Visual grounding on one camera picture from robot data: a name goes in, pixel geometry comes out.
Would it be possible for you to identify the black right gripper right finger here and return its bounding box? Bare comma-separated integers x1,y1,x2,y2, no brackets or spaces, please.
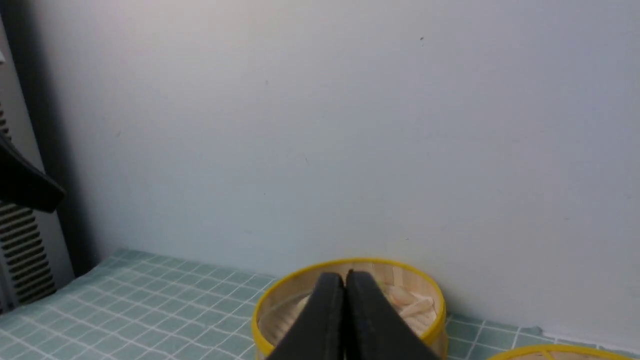
345,269,440,360

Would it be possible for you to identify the white dumpling in steamer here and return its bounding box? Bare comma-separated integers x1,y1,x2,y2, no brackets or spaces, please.
389,286,435,318

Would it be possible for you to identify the green checked tablecloth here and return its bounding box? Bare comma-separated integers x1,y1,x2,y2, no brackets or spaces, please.
0,250,639,360

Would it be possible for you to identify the grey vented appliance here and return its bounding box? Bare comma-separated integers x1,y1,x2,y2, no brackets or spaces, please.
0,30,75,313

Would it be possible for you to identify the woven bamboo steamer lid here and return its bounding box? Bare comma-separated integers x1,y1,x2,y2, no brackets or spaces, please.
490,344,631,360

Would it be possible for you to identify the bamboo steamer basket yellow rim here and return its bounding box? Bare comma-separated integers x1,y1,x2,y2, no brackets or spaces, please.
251,257,450,360

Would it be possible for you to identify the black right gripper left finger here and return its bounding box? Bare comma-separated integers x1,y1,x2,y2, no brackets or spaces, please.
267,272,345,360

